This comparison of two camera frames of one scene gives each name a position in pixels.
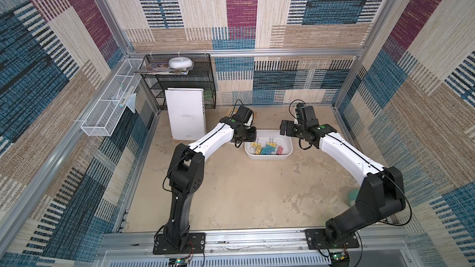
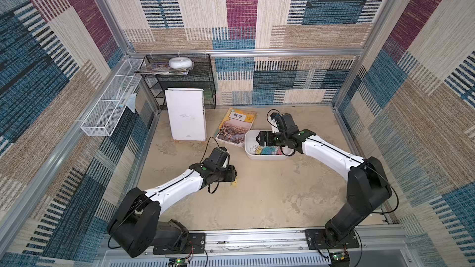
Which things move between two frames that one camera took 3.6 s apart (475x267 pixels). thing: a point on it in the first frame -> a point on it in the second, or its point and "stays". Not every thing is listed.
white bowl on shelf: (180, 62) stays
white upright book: (187, 112) stays
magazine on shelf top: (165, 68) stays
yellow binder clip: (257, 147) -> (234, 183)
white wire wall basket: (102, 120) stays
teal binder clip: (268, 149) stays
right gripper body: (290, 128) -> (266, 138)
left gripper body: (247, 134) -> (224, 174)
